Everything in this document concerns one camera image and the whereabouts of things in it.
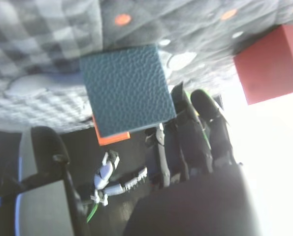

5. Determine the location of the blue foam cube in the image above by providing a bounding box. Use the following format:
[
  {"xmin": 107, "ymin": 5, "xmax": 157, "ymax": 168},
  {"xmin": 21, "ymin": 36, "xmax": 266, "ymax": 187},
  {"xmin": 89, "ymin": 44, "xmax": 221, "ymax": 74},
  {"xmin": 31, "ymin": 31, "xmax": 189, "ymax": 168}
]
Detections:
[{"xmin": 79, "ymin": 43, "xmax": 178, "ymax": 138}]

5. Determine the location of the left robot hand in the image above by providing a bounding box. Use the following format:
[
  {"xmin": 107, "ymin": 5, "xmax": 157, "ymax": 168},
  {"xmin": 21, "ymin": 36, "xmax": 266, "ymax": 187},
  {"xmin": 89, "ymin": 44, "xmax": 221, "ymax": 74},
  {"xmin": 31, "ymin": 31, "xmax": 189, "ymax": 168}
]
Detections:
[{"xmin": 0, "ymin": 82, "xmax": 262, "ymax": 236}]

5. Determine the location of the orange foam cube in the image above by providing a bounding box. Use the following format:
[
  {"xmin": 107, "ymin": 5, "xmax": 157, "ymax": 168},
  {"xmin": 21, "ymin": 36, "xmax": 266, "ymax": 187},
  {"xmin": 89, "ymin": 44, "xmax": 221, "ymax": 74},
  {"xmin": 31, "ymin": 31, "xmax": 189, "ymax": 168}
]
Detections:
[{"xmin": 92, "ymin": 114, "xmax": 131, "ymax": 146}]

